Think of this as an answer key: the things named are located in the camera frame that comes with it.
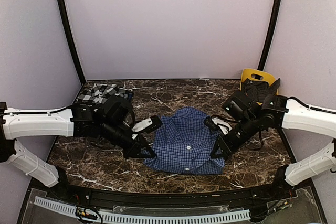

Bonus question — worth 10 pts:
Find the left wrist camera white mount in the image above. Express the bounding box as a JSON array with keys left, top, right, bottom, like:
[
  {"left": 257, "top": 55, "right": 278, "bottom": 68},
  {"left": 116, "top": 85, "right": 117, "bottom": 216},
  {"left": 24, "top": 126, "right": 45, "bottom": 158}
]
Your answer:
[{"left": 132, "top": 115, "right": 162, "bottom": 139}]

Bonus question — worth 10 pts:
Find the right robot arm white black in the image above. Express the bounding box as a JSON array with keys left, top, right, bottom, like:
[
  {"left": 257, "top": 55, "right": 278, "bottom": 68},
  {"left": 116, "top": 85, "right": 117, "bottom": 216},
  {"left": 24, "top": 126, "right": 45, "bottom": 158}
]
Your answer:
[{"left": 204, "top": 90, "right": 335, "bottom": 200}]

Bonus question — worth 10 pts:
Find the left black corner post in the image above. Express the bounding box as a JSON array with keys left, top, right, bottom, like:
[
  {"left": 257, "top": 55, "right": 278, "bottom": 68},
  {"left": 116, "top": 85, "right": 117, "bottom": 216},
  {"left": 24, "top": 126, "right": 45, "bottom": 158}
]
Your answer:
[{"left": 57, "top": 0, "right": 86, "bottom": 85}]

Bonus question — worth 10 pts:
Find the blue checked long sleeve shirt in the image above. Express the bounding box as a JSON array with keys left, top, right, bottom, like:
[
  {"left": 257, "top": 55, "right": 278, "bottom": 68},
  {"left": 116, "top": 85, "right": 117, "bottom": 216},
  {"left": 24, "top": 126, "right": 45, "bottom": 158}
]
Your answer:
[{"left": 143, "top": 107, "right": 225, "bottom": 175}]

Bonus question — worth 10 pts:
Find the white slotted cable duct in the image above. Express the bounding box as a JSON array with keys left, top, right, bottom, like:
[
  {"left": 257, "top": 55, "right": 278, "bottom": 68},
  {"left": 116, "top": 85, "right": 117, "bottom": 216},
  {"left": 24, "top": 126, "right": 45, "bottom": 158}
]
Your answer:
[{"left": 34, "top": 196, "right": 251, "bottom": 223}]

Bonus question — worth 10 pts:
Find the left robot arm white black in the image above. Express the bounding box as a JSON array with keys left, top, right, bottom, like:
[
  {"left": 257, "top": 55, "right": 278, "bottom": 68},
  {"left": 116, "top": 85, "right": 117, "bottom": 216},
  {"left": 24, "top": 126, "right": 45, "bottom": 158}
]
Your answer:
[{"left": 1, "top": 95, "right": 162, "bottom": 201}]

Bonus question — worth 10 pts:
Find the black white plaid shirt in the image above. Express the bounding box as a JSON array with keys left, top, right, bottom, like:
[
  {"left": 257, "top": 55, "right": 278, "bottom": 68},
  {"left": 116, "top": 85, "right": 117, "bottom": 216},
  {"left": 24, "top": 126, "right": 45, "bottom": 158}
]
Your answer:
[{"left": 74, "top": 83, "right": 134, "bottom": 105}]

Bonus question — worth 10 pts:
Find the black corner post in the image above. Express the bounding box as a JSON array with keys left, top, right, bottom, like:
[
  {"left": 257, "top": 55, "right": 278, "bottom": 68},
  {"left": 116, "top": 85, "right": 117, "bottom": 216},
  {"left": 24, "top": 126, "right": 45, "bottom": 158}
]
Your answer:
[
  {"left": 57, "top": 0, "right": 86, "bottom": 85},
  {"left": 257, "top": 0, "right": 281, "bottom": 71}
]

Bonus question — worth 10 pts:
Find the black front rail frame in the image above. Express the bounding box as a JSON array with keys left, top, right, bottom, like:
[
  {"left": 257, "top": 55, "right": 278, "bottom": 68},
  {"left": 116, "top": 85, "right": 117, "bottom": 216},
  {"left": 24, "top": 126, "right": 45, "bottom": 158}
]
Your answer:
[{"left": 44, "top": 182, "right": 295, "bottom": 211}]

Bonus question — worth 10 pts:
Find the dark grey shirt in basket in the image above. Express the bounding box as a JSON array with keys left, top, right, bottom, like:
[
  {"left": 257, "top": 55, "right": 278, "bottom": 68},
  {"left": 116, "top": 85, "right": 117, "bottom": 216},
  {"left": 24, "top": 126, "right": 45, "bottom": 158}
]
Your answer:
[{"left": 241, "top": 78, "right": 281, "bottom": 103}]

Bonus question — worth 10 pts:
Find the right black corner post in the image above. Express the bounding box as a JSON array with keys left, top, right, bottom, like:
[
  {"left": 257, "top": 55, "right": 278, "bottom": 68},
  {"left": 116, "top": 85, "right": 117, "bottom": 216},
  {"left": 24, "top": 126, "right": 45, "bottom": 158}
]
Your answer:
[{"left": 257, "top": 0, "right": 281, "bottom": 71}]

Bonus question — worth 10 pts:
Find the yellow plastic basket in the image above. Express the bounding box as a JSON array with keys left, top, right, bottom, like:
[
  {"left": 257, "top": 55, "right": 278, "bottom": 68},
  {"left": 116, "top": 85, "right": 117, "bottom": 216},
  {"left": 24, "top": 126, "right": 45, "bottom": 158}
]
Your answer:
[{"left": 240, "top": 68, "right": 280, "bottom": 104}]

